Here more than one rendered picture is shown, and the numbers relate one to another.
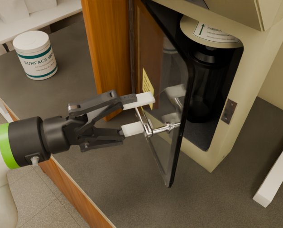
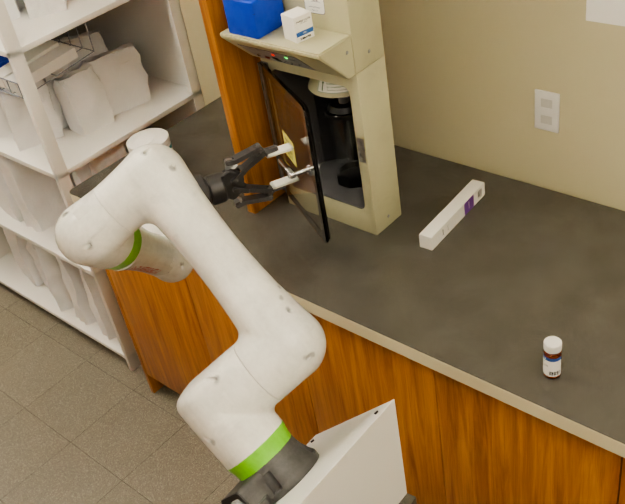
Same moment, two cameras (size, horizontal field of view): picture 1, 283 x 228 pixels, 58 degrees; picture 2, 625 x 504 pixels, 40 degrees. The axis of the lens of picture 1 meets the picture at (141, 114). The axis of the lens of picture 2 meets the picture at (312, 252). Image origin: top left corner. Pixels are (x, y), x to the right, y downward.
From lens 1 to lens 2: 163 cm
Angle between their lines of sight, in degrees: 12
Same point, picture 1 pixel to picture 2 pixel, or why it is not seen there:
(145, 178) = (305, 251)
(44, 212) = (168, 446)
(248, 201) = (415, 249)
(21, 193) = (121, 427)
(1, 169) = not seen: hidden behind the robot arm
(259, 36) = (353, 82)
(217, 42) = (336, 93)
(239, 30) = (341, 81)
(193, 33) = (317, 90)
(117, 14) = (251, 88)
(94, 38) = (233, 112)
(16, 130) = not seen: hidden behind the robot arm
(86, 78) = not seen: hidden behind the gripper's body
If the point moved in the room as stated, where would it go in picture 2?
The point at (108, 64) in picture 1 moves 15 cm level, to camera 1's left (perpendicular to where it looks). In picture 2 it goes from (249, 138) to (195, 148)
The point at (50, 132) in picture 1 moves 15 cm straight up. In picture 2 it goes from (213, 181) to (198, 127)
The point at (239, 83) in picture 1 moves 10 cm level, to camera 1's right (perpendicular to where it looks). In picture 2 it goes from (357, 121) to (398, 114)
